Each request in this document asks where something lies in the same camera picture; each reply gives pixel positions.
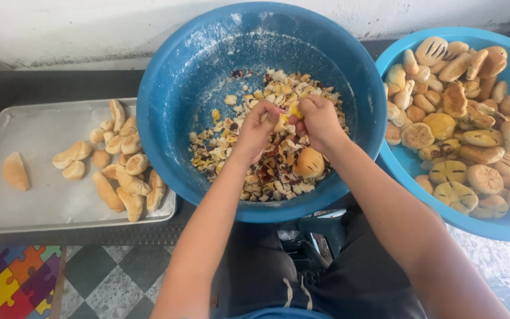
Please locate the person's left hand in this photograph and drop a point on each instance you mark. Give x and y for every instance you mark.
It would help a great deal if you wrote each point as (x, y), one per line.
(253, 137)

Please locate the person's right hand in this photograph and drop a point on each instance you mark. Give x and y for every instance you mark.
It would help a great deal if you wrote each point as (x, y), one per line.
(323, 124)

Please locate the yellow bread piece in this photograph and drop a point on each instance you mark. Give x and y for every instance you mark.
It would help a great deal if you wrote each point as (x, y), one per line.
(294, 110)

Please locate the heap of torn bread pieces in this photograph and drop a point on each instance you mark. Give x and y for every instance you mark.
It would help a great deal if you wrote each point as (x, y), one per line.
(259, 177)

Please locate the round scored whole bun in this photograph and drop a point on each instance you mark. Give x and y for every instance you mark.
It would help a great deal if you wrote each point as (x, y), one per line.
(309, 163)

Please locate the large blue plastic basin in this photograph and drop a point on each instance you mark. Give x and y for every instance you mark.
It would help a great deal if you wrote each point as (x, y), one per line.
(184, 88)

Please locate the dark green plastic stool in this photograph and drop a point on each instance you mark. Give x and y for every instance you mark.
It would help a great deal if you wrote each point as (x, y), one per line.
(321, 228)

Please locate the heap of long bread rolls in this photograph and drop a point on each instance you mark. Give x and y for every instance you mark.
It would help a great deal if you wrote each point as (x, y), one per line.
(126, 181)

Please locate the pile of round baked buns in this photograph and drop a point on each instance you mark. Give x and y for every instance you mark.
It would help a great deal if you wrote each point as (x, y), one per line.
(458, 133)

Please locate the person's black shorts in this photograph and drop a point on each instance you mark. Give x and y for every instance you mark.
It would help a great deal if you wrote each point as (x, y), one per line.
(361, 283)

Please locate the person's blue shirt hem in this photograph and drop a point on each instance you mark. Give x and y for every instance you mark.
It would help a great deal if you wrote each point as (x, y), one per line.
(281, 314)

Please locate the white parchment paper sheet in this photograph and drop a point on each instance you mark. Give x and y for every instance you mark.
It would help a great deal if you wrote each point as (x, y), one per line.
(38, 133)

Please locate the single pale crescent roll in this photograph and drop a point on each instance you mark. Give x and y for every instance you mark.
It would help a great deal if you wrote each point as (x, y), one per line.
(15, 172)

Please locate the colourful puzzle foam mat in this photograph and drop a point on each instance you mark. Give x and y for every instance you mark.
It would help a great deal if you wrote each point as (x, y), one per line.
(2, 283)

